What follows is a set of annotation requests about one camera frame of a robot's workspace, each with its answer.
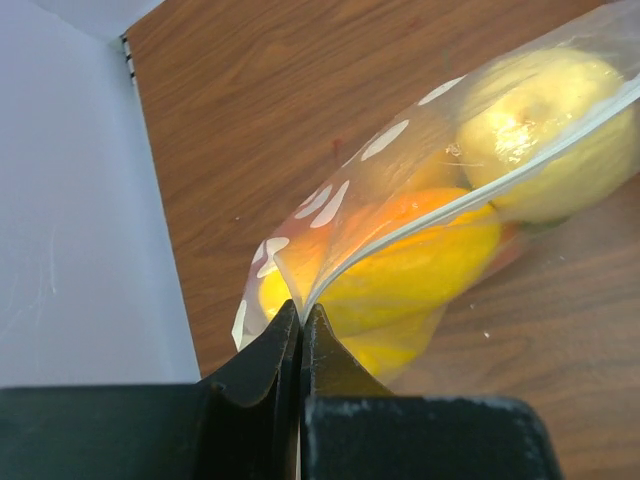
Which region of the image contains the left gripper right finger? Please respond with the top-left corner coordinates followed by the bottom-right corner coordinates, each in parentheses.
top-left (299, 305), bottom-right (391, 479)

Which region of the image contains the yellow fake mango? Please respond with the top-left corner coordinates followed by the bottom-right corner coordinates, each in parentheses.
top-left (257, 204), bottom-right (502, 337)

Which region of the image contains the fake orange carrot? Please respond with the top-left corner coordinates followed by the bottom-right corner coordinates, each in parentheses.
top-left (259, 187), bottom-right (527, 317)

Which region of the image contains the pale yellow fake apple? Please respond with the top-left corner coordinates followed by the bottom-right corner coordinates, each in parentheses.
top-left (456, 47), bottom-right (639, 223)

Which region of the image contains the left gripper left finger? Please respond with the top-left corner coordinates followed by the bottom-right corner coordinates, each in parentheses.
top-left (194, 300), bottom-right (300, 479)

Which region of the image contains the clear zip top bag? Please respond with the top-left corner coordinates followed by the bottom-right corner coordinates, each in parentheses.
top-left (231, 1), bottom-right (639, 381)

